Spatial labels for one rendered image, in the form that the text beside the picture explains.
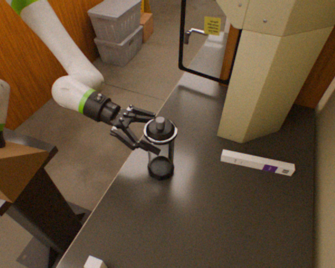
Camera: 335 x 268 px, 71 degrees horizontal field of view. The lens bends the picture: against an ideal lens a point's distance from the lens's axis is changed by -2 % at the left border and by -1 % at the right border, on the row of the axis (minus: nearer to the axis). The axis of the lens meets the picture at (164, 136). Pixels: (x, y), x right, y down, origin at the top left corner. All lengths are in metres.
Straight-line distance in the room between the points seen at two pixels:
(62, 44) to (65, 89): 0.20
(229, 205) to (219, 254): 0.17
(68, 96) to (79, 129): 1.69
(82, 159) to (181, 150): 1.39
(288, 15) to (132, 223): 0.77
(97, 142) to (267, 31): 1.87
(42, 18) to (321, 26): 0.89
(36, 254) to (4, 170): 1.11
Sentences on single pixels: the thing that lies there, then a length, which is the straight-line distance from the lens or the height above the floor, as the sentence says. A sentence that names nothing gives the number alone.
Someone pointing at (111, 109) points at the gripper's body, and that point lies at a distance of 0.79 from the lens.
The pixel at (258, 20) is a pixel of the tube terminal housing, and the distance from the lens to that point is 0.78.
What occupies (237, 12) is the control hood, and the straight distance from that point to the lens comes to 0.78.
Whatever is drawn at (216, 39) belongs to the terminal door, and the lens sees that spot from 1.19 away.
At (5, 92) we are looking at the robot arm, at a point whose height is 1.20.
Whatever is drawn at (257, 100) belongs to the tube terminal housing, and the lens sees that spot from 0.91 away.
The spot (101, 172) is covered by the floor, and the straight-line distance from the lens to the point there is 2.12.
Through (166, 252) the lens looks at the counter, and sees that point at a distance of 0.81.
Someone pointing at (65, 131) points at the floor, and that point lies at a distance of 2.54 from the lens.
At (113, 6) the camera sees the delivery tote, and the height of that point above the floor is 0.65.
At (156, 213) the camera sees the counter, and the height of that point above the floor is 0.94.
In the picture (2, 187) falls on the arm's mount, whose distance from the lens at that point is 0.96.
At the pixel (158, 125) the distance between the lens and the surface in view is 0.72.
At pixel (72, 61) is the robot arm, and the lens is 0.95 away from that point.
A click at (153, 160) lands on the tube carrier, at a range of 0.82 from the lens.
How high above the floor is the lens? 1.72
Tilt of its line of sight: 49 degrees down
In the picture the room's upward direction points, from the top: straight up
